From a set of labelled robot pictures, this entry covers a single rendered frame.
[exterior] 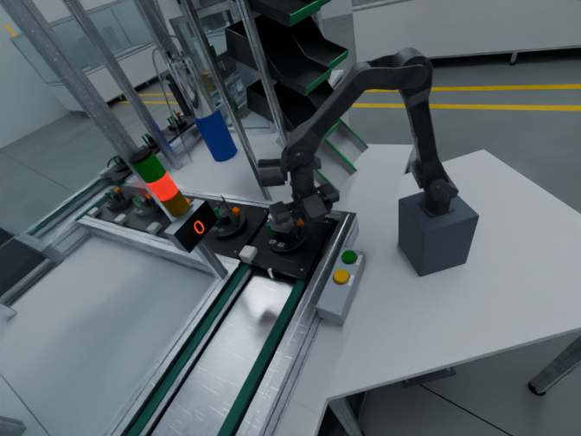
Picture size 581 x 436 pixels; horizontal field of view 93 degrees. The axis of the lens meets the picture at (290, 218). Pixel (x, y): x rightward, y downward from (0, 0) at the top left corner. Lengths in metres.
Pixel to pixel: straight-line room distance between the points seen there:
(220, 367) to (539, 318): 0.80
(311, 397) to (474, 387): 1.07
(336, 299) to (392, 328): 0.17
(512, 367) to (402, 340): 1.03
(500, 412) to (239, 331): 1.25
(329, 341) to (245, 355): 0.23
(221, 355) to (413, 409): 1.06
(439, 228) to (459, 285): 0.21
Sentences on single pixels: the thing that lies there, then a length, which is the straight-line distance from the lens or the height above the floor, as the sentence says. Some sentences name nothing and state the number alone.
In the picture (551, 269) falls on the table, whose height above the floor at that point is 0.86.
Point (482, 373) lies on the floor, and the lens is 1.75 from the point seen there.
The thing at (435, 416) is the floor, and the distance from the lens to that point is 1.66.
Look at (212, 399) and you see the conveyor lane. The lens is 0.82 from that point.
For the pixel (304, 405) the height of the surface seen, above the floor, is 0.86.
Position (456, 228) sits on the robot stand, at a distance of 0.80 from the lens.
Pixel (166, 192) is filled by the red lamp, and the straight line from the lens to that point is 0.66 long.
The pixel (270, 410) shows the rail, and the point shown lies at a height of 0.96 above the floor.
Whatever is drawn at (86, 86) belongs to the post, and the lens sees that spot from 0.64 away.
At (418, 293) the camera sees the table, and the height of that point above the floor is 0.86.
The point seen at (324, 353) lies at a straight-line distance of 0.82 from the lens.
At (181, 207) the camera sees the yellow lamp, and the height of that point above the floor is 1.28.
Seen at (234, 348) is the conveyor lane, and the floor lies 0.92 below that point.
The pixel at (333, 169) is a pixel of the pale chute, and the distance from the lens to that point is 1.03.
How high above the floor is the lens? 1.62
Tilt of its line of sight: 42 degrees down
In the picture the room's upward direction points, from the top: 20 degrees counter-clockwise
